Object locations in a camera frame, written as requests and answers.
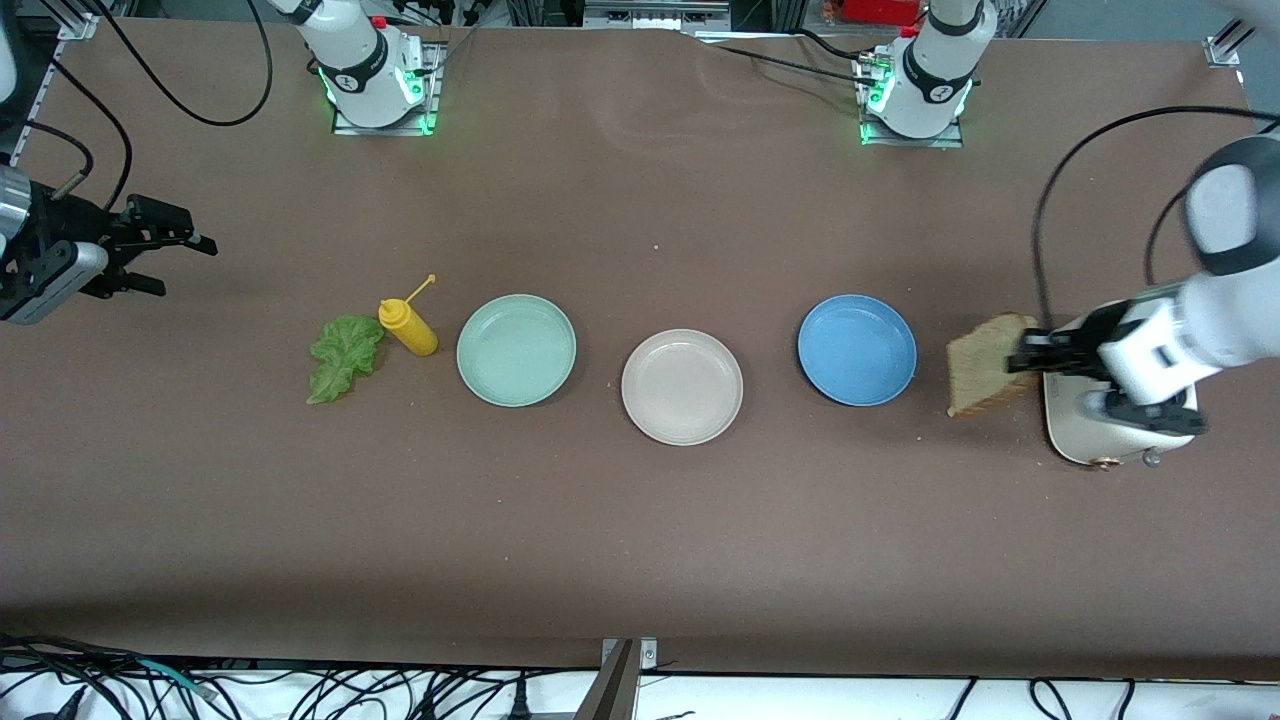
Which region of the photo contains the blue plate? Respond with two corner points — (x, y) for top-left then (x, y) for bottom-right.
(797, 294), (918, 407)

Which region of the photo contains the yellow mustard squeeze bottle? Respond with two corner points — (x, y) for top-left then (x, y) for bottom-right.
(378, 274), (439, 357)

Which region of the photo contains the green lettuce leaf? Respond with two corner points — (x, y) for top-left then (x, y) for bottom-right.
(306, 314), (387, 406)

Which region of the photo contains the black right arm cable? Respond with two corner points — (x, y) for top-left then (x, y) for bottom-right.
(20, 0), (273, 213)

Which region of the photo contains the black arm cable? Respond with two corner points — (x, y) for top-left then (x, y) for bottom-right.
(1033, 105), (1280, 331)
(20, 0), (273, 213)

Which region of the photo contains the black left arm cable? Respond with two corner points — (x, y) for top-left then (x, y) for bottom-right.
(1033, 105), (1280, 331)

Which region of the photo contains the teal cable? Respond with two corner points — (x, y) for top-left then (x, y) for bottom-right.
(135, 658), (216, 698)

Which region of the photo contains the black cable on table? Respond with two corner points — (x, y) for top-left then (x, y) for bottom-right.
(700, 28), (873, 87)

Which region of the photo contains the beige plate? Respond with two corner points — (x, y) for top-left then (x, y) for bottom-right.
(621, 329), (744, 447)

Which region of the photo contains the small metal bracket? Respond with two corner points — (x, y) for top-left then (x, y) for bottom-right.
(600, 637), (659, 671)

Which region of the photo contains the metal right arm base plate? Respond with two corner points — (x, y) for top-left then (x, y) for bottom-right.
(332, 40), (442, 137)

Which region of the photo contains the red box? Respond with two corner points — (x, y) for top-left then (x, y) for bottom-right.
(840, 0), (926, 26)

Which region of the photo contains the white toaster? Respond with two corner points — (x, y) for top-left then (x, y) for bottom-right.
(1042, 300), (1199, 470)

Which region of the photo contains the mint green plate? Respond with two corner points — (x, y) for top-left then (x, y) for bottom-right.
(456, 293), (578, 408)

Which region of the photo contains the brown bread slice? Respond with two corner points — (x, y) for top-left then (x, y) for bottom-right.
(946, 314), (1041, 419)

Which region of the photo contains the grey metal beam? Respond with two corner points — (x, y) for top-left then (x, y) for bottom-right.
(575, 640), (641, 720)

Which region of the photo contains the aluminium frame profile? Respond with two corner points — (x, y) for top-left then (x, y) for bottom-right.
(20, 0), (106, 141)
(1205, 15), (1261, 69)

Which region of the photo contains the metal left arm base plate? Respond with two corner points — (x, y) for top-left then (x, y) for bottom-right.
(858, 55), (966, 149)

